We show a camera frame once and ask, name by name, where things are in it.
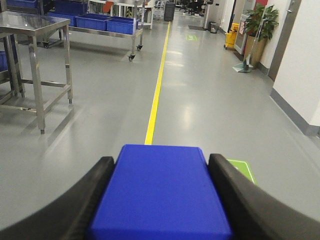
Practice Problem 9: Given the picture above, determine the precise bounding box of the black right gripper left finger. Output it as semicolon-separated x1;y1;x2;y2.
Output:
0;156;115;240

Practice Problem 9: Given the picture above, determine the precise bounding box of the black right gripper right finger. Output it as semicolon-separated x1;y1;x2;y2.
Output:
208;153;320;240

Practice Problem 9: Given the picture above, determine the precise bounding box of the blue plastic bottle-shaped part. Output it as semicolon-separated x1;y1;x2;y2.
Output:
86;144;234;240

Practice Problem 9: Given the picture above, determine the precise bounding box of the stainless steel table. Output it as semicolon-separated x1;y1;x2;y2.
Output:
0;10;73;134

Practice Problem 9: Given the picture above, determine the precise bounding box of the yellow mop bucket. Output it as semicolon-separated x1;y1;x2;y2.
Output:
223;23;240;49

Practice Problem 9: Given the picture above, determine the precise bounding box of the silver small waste bin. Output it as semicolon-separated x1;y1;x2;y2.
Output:
208;21;220;34

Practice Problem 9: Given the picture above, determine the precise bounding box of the potted green plant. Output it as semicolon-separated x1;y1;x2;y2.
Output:
243;3;279;68

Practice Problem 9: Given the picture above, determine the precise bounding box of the stainless steel wheeled cart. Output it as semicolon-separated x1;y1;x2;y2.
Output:
46;0;147;62

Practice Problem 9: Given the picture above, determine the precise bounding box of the blue bin on cart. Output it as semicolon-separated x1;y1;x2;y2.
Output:
106;16;139;35
75;13;115;32

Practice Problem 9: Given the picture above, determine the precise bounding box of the black trash bin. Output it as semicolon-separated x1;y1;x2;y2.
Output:
163;2;176;22

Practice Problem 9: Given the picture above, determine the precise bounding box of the green dustpan with handle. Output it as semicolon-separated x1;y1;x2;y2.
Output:
232;19;264;73

